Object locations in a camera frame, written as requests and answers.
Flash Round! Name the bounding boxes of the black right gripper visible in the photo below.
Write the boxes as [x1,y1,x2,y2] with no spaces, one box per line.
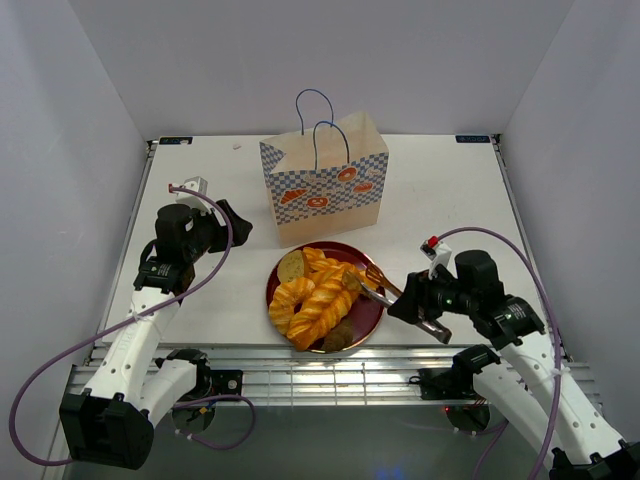
[386,264,475,324]

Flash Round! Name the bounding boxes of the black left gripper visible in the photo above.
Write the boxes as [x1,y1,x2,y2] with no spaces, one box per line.
[184,199,253,261]

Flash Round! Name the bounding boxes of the metal serving tongs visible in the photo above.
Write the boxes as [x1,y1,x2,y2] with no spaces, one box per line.
[342,263,452,344]

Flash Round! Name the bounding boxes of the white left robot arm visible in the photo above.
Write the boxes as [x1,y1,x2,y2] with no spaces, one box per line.
[59,197,253,470]

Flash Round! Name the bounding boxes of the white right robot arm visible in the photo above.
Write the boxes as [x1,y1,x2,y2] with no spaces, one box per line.
[388,243,639,479]

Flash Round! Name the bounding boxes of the brown chocolate bread lump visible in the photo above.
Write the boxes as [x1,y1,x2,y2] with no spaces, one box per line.
[321,318,353,352]

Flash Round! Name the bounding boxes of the long twisted bread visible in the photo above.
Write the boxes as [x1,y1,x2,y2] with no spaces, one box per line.
[286,270,358,351]

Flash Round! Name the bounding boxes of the checkered paper bag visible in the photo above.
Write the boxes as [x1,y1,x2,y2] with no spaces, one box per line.
[259,111,389,247]

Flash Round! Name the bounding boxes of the left blue corner label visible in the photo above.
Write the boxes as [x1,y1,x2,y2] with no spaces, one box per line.
[158,136,193,145]

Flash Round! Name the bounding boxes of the blue corner label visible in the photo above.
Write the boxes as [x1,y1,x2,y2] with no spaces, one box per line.
[455,135,491,144]
[158,136,193,145]

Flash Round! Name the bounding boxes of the right blue corner label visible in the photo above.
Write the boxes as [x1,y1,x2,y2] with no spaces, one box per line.
[455,135,491,144]

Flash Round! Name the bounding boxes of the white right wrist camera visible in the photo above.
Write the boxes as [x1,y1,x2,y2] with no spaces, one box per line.
[420,236,452,280]

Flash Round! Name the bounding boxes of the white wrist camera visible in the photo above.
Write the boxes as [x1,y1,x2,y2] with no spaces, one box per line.
[169,176,209,213]
[420,236,452,280]

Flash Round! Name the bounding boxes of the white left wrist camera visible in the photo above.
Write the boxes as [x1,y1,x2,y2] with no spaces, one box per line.
[169,176,209,213]

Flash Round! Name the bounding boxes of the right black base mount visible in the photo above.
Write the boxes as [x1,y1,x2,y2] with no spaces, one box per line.
[408,367,483,402]

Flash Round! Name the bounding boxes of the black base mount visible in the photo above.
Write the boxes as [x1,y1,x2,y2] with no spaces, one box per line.
[408,367,483,402]
[203,370,244,396]

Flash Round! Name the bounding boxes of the round glazed ring bread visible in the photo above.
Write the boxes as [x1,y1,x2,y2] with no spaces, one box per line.
[268,277,315,335]

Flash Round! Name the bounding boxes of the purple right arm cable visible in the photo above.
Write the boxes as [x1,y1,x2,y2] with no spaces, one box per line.
[432,226,564,480]

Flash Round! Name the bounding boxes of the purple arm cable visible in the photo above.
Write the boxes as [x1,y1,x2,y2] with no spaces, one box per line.
[432,226,564,480]
[9,187,259,467]

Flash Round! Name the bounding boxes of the aluminium frame rail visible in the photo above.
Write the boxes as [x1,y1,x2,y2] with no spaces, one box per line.
[62,344,601,409]

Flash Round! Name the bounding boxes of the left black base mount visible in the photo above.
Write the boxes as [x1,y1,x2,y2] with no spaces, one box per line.
[203,370,244,396]

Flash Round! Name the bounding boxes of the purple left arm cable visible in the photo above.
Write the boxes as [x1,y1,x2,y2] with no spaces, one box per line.
[9,187,259,467]

